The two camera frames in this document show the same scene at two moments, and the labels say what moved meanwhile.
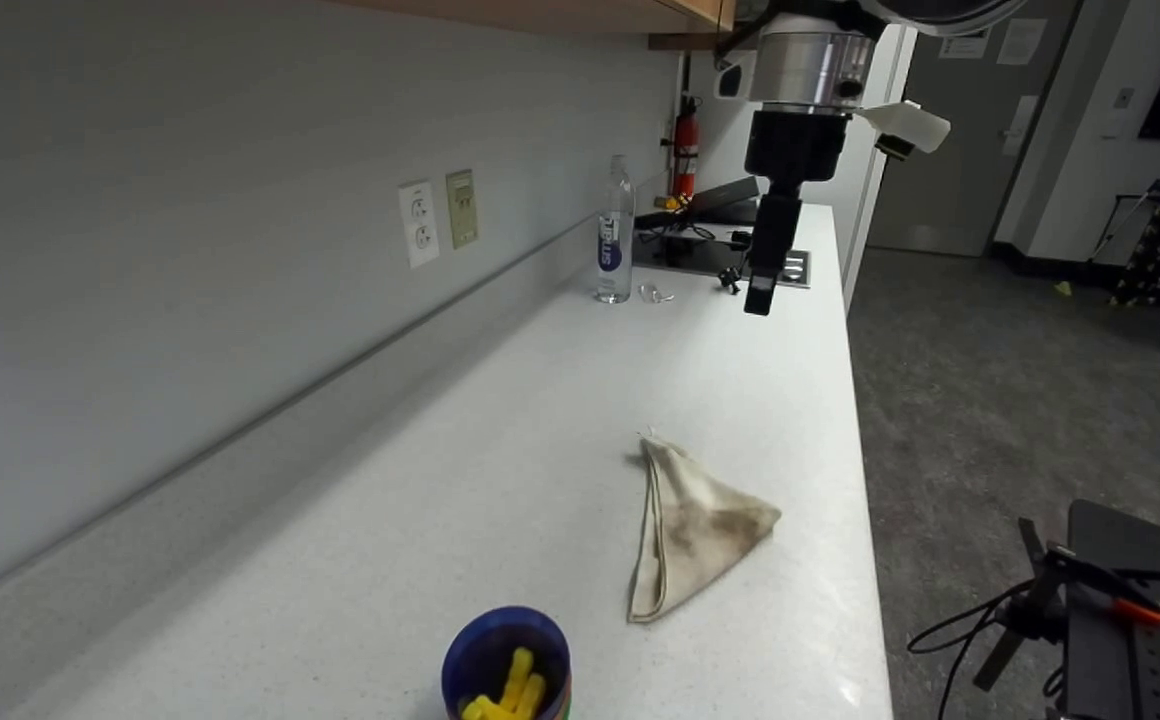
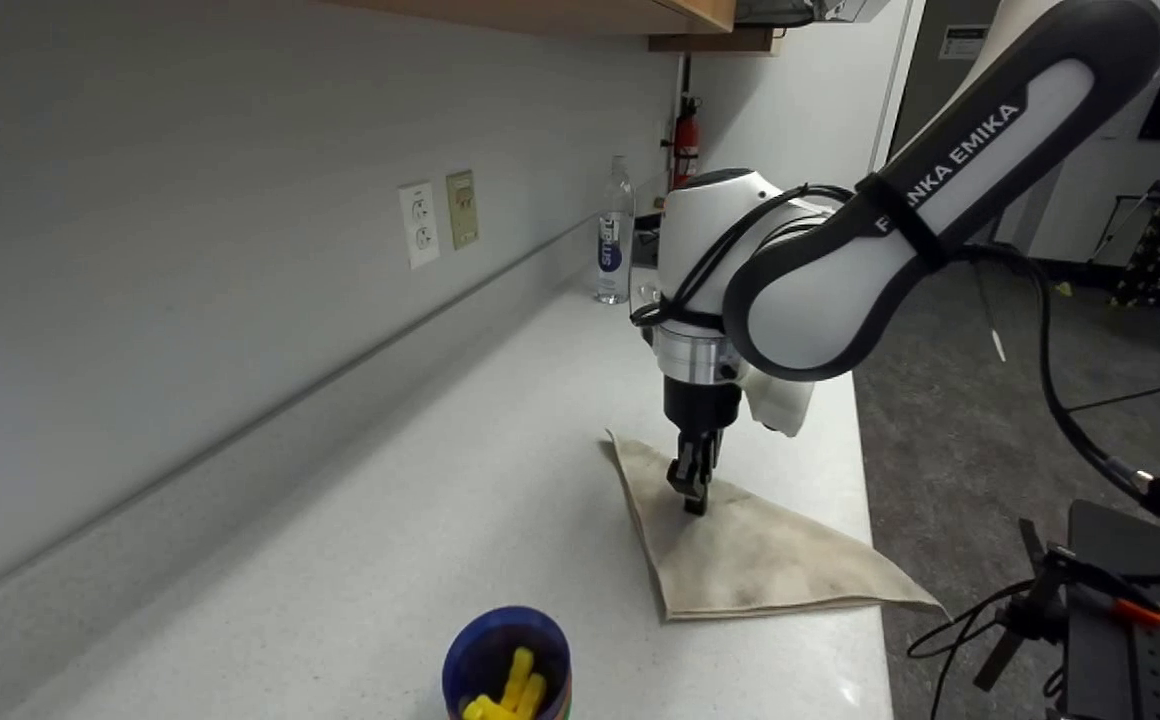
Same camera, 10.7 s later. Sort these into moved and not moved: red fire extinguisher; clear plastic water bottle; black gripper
Moved: black gripper
Not moved: red fire extinguisher; clear plastic water bottle
